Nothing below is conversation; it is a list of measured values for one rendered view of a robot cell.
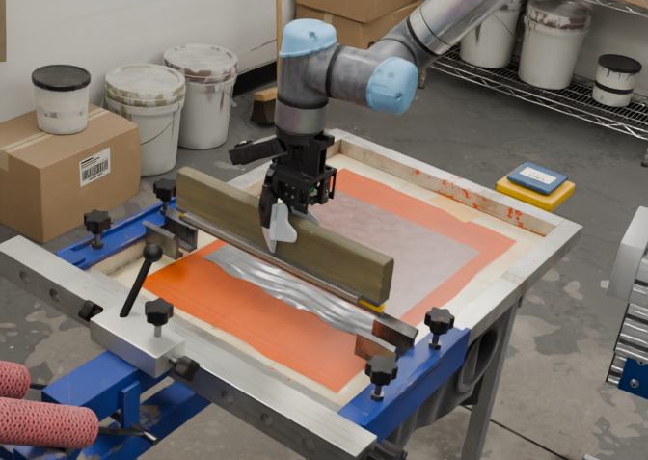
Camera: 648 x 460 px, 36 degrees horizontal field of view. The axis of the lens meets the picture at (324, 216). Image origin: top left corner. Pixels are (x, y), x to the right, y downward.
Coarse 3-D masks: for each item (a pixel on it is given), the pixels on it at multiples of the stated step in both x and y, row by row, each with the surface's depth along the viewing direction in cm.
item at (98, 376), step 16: (80, 368) 131; (96, 368) 131; (112, 368) 131; (128, 368) 132; (64, 384) 128; (80, 384) 128; (96, 384) 128; (112, 384) 129; (128, 384) 131; (144, 384) 134; (48, 400) 126; (64, 400) 125; (80, 400) 125; (96, 400) 127; (112, 400) 130; (96, 416) 128
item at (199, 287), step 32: (352, 192) 200; (384, 192) 201; (320, 224) 187; (352, 224) 189; (384, 224) 190; (192, 256) 173; (160, 288) 163; (192, 288) 164; (224, 288) 165; (256, 288) 166; (224, 320) 158
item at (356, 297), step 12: (192, 216) 162; (204, 228) 160; (216, 228) 159; (228, 240) 158; (240, 240) 157; (252, 252) 155; (264, 252) 154; (288, 264) 152; (312, 276) 150; (336, 288) 148; (348, 288) 148; (360, 300) 147
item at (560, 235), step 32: (384, 160) 208; (416, 160) 208; (256, 192) 194; (448, 192) 201; (480, 192) 198; (512, 224) 195; (544, 224) 191; (576, 224) 191; (128, 256) 168; (544, 256) 179; (128, 288) 156; (512, 288) 168; (480, 320) 159; (288, 384) 140
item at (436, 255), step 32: (416, 224) 191; (448, 224) 193; (416, 256) 181; (448, 256) 182; (480, 256) 183; (416, 288) 171; (448, 288) 173; (256, 320) 159; (288, 320) 160; (320, 320) 160; (416, 320) 163; (288, 352) 152; (320, 352) 153; (352, 352) 154
